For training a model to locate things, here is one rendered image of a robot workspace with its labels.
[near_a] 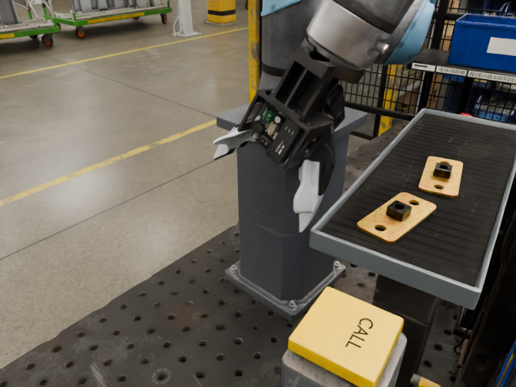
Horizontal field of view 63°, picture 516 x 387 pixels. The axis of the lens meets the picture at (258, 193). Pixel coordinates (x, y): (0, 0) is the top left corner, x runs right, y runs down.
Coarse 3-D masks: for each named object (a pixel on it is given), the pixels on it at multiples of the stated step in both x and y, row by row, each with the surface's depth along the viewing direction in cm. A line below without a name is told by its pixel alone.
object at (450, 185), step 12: (432, 168) 47; (444, 168) 46; (456, 168) 47; (420, 180) 45; (432, 180) 45; (444, 180) 45; (456, 180) 45; (432, 192) 43; (444, 192) 43; (456, 192) 43
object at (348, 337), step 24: (312, 312) 30; (336, 312) 30; (360, 312) 30; (384, 312) 30; (312, 336) 28; (336, 336) 28; (360, 336) 28; (384, 336) 28; (312, 360) 27; (336, 360) 26; (360, 360) 26; (384, 360) 26; (360, 384) 26
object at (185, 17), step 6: (180, 0) 661; (186, 0) 662; (180, 6) 666; (186, 6) 666; (180, 12) 672; (186, 12) 670; (180, 18) 678; (186, 18) 674; (174, 24) 675; (180, 24) 683; (186, 24) 678; (192, 24) 687; (174, 30) 690; (180, 30) 683; (186, 30) 682; (192, 30) 691; (186, 36) 674
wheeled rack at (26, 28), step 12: (48, 0) 586; (0, 24) 603; (24, 24) 604; (36, 24) 613; (48, 24) 603; (0, 36) 558; (12, 36) 568; (24, 36) 578; (36, 36) 659; (48, 36) 608
